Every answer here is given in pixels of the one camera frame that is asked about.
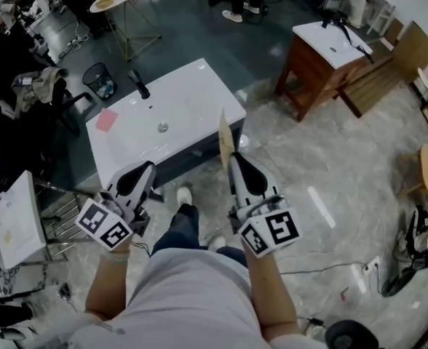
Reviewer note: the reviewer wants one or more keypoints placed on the metal sink drain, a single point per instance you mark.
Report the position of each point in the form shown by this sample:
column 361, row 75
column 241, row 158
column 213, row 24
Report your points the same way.
column 162, row 126

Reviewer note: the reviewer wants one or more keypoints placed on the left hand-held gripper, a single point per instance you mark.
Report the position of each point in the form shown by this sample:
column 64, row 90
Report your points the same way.
column 124, row 185

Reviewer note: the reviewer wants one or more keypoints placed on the pink flat sponge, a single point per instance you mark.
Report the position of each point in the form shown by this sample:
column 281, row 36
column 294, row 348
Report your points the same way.
column 106, row 120

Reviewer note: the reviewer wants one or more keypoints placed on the tan toiletry item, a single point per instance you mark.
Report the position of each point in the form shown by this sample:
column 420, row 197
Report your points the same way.
column 225, row 136

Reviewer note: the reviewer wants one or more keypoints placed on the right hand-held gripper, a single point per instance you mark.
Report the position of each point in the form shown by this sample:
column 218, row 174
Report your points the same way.
column 252, row 180

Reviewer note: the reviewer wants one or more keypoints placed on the beige jacket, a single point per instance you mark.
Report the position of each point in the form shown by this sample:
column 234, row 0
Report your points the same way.
column 39, row 86

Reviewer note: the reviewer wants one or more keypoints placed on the white power strip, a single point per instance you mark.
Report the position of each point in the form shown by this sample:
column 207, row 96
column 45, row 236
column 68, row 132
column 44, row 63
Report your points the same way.
column 370, row 266

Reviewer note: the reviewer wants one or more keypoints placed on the person's white right shoe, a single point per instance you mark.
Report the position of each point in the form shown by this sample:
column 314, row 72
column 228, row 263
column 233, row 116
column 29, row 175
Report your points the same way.
column 217, row 242

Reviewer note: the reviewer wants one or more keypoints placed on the wooden panel boards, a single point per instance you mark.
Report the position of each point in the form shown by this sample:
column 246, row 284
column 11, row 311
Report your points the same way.
column 388, row 67

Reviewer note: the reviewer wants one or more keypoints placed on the black round stool seat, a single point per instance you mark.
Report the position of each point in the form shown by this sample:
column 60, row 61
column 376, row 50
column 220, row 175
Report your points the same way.
column 350, row 334

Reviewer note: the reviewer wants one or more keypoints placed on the black office chair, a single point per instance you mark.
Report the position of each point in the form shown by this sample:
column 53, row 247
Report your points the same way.
column 59, row 100

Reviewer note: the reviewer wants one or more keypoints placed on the person's light grey shirt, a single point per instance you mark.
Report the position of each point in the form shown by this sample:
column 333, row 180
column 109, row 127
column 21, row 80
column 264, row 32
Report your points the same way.
column 185, row 300

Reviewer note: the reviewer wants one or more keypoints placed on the black mesh wastebasket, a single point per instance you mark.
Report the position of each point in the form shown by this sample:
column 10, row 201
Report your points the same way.
column 99, row 81

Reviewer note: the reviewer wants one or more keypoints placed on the person's left forearm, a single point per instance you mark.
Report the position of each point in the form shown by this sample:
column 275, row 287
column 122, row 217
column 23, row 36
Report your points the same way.
column 108, row 285

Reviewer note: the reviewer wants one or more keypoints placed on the person's white left shoe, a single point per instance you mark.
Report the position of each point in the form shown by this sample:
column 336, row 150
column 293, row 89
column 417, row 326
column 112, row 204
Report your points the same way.
column 184, row 195

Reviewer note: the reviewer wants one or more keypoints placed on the white vanity basin top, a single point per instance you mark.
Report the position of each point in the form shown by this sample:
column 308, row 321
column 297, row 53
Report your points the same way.
column 327, row 42

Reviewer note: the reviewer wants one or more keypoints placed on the person's dark jeans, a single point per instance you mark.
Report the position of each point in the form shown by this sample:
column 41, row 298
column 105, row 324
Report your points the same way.
column 179, row 227

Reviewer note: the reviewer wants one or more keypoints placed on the small white round container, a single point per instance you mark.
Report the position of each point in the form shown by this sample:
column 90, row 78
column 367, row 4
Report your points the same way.
column 244, row 143

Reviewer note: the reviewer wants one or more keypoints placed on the white sink counter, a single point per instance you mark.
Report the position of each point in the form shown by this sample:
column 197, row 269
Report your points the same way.
column 188, row 93

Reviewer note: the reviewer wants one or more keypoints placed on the dark grey sink cabinet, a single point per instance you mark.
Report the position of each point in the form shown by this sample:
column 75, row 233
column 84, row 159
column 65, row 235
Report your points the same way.
column 196, row 155

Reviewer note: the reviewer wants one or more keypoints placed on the person's right forearm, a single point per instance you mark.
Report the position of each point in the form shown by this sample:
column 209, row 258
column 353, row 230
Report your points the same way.
column 270, row 293

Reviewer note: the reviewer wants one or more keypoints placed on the black faucet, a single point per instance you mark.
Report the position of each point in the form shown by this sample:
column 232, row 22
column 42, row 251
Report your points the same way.
column 140, row 84

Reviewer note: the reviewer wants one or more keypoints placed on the wooden vanity cabinet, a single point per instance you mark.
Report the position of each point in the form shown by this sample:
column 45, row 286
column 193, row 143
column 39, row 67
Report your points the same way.
column 316, row 82

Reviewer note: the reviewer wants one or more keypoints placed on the person's white shoe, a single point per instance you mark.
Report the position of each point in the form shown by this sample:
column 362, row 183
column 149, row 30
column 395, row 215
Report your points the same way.
column 217, row 242
column 184, row 195
column 251, row 8
column 232, row 16

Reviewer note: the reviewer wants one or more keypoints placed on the black and white backpack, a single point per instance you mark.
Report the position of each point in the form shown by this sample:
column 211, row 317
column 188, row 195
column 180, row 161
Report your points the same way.
column 418, row 245

